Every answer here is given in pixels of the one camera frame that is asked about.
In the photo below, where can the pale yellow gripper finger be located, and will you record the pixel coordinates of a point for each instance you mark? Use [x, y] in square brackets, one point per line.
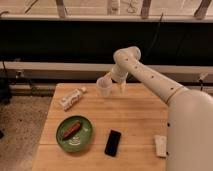
[122, 87]

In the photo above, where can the black smartphone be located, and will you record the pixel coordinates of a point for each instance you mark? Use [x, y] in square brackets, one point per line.
[112, 143]

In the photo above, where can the brown sausage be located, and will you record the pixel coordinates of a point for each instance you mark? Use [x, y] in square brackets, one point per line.
[75, 127]

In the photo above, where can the white ceramic cup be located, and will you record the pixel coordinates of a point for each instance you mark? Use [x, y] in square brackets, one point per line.
[104, 85]

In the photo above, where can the green plate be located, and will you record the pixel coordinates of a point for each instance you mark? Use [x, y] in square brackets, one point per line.
[78, 140]

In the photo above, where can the wooden table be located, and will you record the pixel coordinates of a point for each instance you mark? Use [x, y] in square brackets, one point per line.
[137, 114]

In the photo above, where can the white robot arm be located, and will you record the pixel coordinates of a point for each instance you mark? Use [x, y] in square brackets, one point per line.
[189, 145]

